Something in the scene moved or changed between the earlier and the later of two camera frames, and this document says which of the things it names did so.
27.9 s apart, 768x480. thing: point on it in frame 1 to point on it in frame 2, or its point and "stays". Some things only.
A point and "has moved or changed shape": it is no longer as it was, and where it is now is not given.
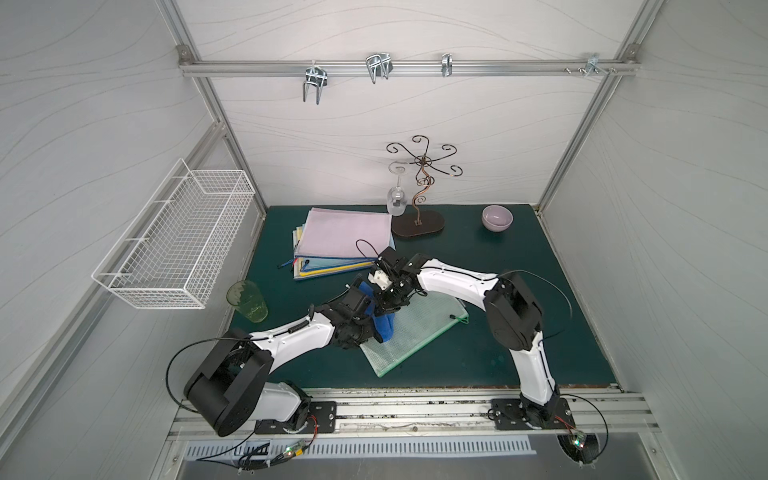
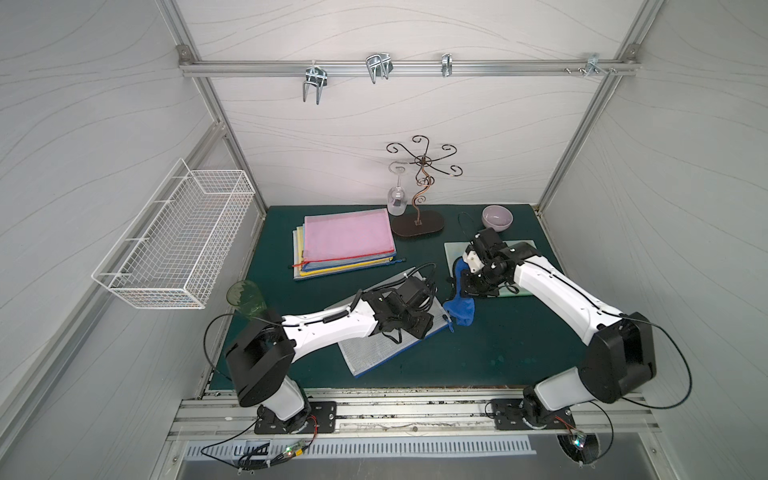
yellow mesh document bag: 329,269 stays
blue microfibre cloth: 384,323 has moved or changed shape
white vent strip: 299,450 stays
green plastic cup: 248,298 stays
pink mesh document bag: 335,232 stays
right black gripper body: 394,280 to 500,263
